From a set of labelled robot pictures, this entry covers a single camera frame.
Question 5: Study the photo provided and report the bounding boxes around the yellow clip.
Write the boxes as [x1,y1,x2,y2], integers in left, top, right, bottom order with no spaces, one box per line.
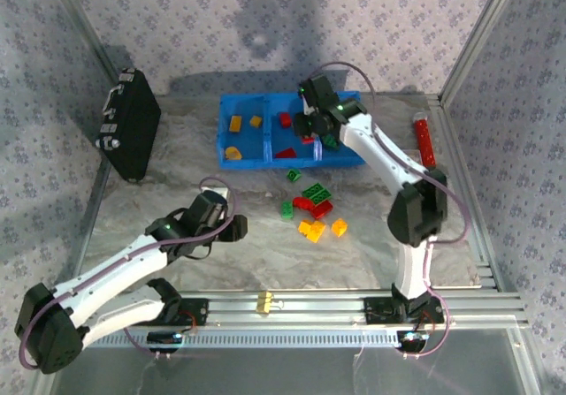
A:
[256,292,284,315]

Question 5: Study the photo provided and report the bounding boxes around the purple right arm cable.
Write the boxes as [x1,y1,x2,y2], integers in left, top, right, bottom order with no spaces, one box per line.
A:
[316,61,470,290]

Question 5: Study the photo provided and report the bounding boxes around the black case with silver latches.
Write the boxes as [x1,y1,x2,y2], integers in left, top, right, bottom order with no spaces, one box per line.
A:
[96,67,163,183]

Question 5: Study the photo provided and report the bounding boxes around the blue three-compartment plastic container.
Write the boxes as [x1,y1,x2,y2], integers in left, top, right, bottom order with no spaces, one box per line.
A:
[218,90,368,171]

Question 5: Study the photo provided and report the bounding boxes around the red glitter tube white cap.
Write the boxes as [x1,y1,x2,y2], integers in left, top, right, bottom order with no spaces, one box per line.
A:
[411,111,438,169]

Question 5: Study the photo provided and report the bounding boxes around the aluminium frame rail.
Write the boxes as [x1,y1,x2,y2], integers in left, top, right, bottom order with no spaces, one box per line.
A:
[176,289,530,330]

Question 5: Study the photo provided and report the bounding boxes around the small circuit board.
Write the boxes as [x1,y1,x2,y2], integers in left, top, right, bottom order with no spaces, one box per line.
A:
[396,329,431,351]
[146,330,185,348]

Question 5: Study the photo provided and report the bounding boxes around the aluminium frame post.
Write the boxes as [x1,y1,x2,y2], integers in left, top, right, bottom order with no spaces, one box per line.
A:
[43,0,117,78]
[441,0,525,104]

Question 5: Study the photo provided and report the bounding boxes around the aluminium side rail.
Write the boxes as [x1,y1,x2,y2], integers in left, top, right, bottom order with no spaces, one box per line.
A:
[424,94,505,292]
[50,160,111,299]

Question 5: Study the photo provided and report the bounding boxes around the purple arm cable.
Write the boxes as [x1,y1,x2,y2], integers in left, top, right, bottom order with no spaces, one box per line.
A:
[316,61,470,290]
[19,175,242,371]

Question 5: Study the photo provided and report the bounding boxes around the white cable connector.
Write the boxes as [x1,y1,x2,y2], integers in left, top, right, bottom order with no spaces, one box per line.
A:
[201,185,231,200]

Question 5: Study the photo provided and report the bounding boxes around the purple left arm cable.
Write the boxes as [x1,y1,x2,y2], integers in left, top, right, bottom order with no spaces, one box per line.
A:
[19,175,242,371]

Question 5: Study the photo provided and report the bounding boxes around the slotted grey cable duct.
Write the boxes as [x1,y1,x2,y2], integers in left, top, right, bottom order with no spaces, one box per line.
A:
[95,326,443,348]

